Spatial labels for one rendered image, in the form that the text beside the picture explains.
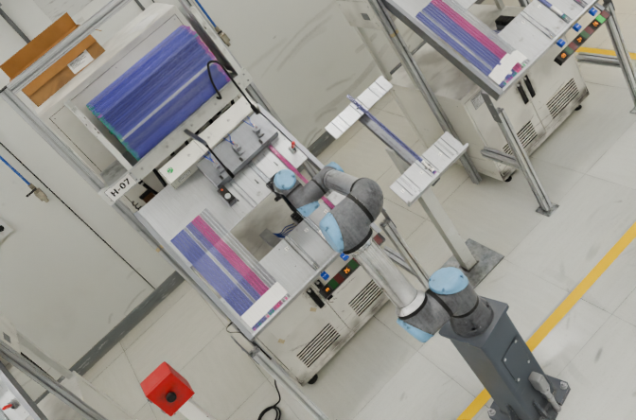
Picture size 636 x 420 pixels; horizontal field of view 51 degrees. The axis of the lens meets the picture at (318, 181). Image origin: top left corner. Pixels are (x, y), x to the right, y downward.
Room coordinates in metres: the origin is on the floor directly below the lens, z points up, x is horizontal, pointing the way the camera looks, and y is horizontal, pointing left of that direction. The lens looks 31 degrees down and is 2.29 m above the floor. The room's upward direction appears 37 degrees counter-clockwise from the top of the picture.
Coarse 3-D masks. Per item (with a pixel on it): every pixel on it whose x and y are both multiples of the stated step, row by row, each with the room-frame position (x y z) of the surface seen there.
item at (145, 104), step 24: (168, 48) 2.57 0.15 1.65; (192, 48) 2.59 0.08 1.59; (144, 72) 2.54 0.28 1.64; (168, 72) 2.56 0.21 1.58; (192, 72) 2.57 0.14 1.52; (216, 72) 2.59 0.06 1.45; (96, 96) 2.61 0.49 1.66; (120, 96) 2.51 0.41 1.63; (144, 96) 2.53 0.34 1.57; (168, 96) 2.54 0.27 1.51; (192, 96) 2.56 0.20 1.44; (120, 120) 2.50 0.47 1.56; (144, 120) 2.52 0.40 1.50; (168, 120) 2.53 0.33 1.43; (144, 144) 2.50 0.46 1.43
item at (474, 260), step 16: (400, 160) 2.33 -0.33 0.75; (432, 192) 2.34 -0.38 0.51; (432, 208) 2.33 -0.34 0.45; (448, 224) 2.34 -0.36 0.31; (448, 240) 2.34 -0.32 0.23; (464, 256) 2.33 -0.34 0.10; (480, 256) 2.36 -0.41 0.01; (496, 256) 2.30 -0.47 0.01; (464, 272) 2.34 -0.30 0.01; (480, 272) 2.27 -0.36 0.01
